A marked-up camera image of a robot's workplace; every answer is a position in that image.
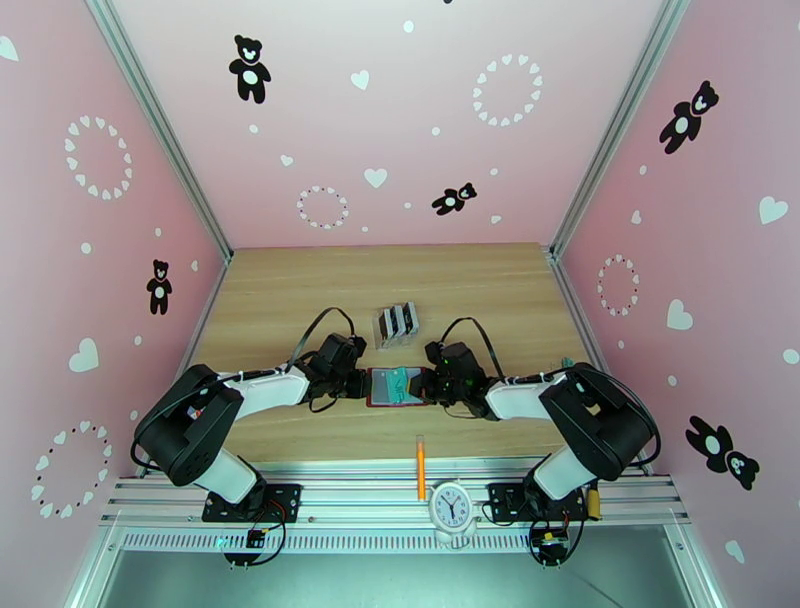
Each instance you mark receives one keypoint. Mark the red leather card holder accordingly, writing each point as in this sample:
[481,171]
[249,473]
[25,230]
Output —
[375,390]

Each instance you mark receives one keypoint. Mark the teal credit card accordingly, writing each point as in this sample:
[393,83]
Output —
[397,386]

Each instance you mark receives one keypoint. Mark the clear acrylic card stand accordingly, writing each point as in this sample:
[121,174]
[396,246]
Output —
[394,344]

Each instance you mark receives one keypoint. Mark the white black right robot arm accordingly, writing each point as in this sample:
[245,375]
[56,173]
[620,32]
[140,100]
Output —
[600,425]

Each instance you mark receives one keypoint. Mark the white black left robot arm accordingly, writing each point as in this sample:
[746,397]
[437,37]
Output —
[187,437]

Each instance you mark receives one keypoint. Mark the orange pencil with clear cap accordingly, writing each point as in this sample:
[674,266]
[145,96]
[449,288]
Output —
[420,469]

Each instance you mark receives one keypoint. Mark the white alarm clock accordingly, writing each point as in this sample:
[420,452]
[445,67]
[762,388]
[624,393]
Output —
[453,506]

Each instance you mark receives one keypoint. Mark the black yellow power connector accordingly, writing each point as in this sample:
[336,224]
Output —
[255,537]
[550,542]

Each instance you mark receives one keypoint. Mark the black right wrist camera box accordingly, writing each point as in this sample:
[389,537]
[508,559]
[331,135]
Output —
[450,357]

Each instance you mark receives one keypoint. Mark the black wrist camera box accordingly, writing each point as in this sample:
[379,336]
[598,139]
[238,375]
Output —
[342,352]
[450,357]

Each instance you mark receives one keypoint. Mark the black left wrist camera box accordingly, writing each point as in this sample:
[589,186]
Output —
[342,352]

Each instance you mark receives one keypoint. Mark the aluminium front rail platform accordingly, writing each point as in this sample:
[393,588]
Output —
[362,500]

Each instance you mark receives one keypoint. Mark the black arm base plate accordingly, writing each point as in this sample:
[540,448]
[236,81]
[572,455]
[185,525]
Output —
[503,500]
[281,500]

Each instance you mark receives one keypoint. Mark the aluminium table side rail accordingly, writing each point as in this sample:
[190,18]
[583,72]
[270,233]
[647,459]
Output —
[572,306]
[206,312]

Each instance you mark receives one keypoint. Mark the aluminium frame post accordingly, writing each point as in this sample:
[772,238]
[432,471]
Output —
[156,125]
[615,131]

